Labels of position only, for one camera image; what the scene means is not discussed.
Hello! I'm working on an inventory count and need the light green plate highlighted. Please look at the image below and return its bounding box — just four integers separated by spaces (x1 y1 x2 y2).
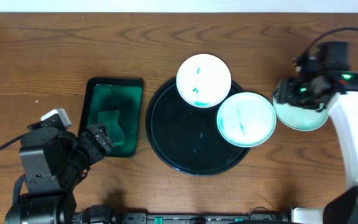
216 92 277 147
273 98 329 131

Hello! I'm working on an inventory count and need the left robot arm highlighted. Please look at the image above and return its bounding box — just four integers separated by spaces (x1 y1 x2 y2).
5 124 113 223

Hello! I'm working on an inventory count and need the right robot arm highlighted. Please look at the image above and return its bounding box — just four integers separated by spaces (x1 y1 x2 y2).
273 71 358 223

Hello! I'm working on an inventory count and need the black rectangular tray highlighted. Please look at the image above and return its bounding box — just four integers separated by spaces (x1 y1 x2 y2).
78 77 143 157

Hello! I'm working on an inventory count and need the round black tray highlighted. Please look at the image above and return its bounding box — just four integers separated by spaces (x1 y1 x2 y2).
145 77 250 176

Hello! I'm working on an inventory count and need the white plate with green stains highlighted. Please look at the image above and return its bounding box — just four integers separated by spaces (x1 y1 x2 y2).
176 54 232 108

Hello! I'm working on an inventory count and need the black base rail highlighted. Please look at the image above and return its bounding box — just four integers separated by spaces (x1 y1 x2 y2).
72 205 290 224

